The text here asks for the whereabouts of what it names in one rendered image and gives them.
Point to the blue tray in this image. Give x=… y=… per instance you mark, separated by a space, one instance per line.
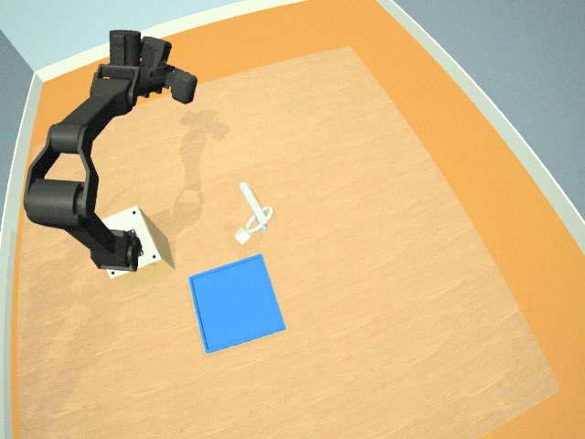
x=235 y=304

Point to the pale grey metal ring with small tab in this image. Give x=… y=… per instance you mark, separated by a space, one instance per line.
x=242 y=235

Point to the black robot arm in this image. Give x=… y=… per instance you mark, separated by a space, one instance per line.
x=70 y=205

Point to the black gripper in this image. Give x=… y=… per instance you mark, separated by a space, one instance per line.
x=183 y=84

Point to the grey t-shaped steel stake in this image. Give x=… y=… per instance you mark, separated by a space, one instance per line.
x=257 y=211

